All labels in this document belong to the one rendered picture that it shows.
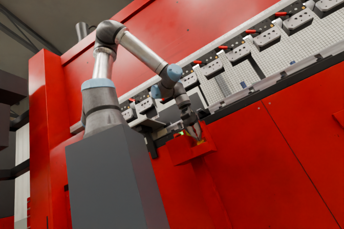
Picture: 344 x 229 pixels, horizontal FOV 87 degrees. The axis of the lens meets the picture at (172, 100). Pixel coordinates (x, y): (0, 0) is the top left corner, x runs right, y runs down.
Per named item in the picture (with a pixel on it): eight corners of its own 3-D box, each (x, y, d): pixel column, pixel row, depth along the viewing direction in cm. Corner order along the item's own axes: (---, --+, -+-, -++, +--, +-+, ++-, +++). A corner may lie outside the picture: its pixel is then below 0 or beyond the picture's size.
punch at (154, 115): (148, 122, 144) (144, 111, 148) (149, 122, 146) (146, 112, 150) (158, 116, 142) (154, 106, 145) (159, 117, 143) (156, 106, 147)
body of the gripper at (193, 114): (201, 122, 100) (192, 102, 104) (197, 120, 92) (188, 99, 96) (189, 128, 101) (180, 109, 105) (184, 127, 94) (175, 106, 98)
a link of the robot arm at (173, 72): (110, 5, 89) (188, 68, 88) (107, 24, 97) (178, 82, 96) (92, 11, 81) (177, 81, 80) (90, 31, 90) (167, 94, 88)
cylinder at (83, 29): (76, 51, 213) (71, 24, 233) (91, 61, 234) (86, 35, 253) (95, 37, 205) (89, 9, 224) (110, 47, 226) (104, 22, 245)
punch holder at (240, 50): (230, 62, 125) (219, 44, 132) (232, 67, 133) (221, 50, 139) (251, 50, 121) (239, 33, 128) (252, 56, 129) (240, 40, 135)
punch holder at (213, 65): (204, 76, 130) (195, 59, 137) (207, 81, 138) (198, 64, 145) (223, 66, 126) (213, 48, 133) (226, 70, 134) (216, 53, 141)
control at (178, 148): (173, 166, 86) (161, 131, 94) (184, 164, 101) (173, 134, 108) (211, 150, 82) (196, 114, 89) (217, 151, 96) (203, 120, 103)
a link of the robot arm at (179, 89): (164, 85, 106) (176, 84, 110) (171, 101, 102) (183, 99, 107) (170, 77, 100) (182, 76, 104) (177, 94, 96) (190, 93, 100)
